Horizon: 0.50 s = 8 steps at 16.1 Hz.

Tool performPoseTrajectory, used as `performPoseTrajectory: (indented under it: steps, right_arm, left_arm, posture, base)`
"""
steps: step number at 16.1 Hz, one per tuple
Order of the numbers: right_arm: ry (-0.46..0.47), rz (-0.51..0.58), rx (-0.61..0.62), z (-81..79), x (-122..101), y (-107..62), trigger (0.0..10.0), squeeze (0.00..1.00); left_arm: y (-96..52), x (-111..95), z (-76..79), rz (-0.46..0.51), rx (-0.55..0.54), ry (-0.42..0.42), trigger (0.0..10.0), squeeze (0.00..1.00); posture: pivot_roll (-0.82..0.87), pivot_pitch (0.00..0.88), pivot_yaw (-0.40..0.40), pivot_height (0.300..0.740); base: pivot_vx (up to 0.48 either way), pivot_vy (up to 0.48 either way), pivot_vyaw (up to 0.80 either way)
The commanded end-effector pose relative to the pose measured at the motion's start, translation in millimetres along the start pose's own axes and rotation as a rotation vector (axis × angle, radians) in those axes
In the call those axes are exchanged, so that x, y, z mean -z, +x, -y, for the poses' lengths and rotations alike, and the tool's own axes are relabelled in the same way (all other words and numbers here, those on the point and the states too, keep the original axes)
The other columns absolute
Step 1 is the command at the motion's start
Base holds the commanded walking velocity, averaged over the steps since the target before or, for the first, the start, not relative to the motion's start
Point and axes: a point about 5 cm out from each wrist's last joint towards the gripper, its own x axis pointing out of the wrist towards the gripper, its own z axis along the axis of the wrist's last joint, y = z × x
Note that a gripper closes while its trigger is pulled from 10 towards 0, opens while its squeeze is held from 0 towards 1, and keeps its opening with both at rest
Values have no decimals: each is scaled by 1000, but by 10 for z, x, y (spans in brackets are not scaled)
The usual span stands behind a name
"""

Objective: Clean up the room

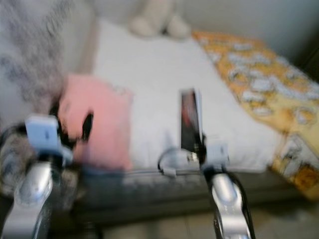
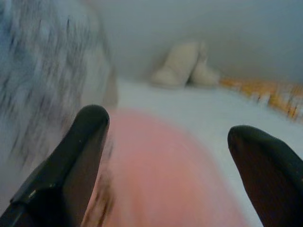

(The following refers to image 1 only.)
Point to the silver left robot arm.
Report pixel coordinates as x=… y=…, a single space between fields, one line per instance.
x=32 y=194

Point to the pink pillow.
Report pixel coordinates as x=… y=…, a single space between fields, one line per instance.
x=104 y=99

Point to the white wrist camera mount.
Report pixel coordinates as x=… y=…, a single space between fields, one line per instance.
x=42 y=133
x=218 y=154

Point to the grey mattress side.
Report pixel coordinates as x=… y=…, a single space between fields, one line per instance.
x=154 y=191

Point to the white quilted bed sheet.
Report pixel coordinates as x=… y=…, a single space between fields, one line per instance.
x=159 y=64

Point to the cream plush toy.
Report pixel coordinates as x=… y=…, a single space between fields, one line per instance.
x=159 y=22

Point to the grey patterned curtain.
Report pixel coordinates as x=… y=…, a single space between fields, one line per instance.
x=30 y=64

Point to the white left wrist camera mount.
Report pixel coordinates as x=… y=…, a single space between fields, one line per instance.
x=42 y=133

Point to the dark book with red print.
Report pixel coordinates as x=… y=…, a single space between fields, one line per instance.
x=190 y=119

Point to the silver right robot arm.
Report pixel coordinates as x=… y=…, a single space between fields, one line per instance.
x=227 y=194

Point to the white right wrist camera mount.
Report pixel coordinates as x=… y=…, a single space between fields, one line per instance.
x=218 y=154

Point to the yellow egg cartoon quilt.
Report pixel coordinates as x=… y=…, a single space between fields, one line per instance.
x=264 y=84

